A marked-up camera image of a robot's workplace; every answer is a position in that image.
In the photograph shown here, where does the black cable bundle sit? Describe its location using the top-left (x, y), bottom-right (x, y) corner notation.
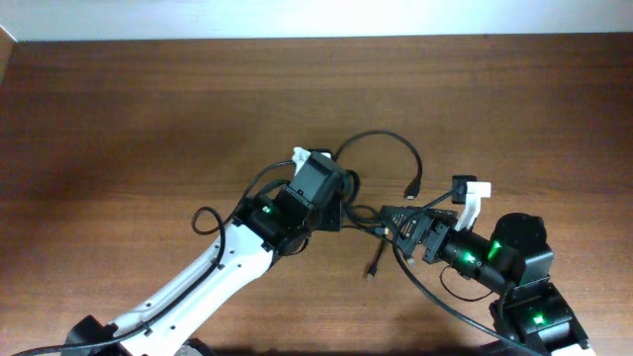
top-left (333, 130), bottom-right (424, 283)

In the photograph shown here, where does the camera mount white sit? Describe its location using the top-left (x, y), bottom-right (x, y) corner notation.
top-left (292, 146), bottom-right (312, 175)
top-left (454, 181), bottom-right (492, 231)

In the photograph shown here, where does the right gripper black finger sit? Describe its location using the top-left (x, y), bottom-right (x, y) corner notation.
top-left (379, 206), bottom-right (457, 223)
top-left (383, 213), bottom-right (430, 255)

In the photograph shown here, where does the right camera black cable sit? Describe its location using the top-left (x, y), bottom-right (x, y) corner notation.
top-left (392, 190), bottom-right (545, 356)

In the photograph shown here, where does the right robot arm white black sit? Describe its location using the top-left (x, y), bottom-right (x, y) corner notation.
top-left (379, 206), bottom-right (594, 355)

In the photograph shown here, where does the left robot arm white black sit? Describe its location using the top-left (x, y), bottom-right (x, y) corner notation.
top-left (62, 148), bottom-right (349, 355)

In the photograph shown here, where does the left camera mount white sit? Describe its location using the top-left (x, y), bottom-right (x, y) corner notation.
top-left (292, 146), bottom-right (312, 175)

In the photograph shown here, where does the right camera mount white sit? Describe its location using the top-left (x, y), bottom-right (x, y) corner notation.
top-left (454, 181), bottom-right (492, 231)

